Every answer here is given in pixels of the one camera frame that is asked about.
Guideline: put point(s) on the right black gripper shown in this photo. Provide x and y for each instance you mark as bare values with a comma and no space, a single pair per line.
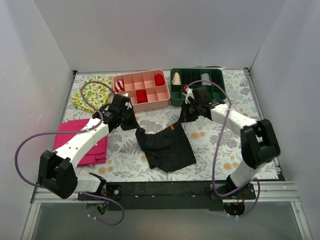
187,114

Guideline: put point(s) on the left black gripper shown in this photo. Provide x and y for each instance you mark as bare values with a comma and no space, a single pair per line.
128,119

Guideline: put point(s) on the black striped underwear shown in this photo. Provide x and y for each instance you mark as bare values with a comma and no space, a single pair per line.
168,150

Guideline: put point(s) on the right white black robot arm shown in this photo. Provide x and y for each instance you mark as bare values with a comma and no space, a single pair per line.
259,144

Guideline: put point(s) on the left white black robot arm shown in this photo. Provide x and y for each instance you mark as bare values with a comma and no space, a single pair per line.
57,169

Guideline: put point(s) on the red rolled cloth front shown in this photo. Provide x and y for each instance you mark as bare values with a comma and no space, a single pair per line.
141,96

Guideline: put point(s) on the red rolled cloth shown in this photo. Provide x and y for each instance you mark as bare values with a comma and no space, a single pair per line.
159,80
141,96

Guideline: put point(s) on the pink divided organizer box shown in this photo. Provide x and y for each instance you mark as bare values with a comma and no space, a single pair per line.
158,96

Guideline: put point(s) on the cream rolled cloth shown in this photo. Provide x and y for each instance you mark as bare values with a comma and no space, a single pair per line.
176,79

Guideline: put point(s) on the red white striped rolled sock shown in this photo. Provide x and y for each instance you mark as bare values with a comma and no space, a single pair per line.
119,86

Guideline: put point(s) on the grey rolled cloth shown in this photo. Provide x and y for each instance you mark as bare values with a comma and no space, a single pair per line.
205,77

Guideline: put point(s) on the green divided organizer box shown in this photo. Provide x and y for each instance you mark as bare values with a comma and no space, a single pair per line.
189,75

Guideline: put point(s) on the red rolled cloth back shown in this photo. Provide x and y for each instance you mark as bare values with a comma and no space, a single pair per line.
159,80

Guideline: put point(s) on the magenta folded cloth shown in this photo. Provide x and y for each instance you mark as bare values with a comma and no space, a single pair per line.
96,155

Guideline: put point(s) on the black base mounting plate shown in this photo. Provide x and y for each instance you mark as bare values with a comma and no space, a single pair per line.
165,195

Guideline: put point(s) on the aluminium frame rail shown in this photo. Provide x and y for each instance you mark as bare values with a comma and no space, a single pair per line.
277,215

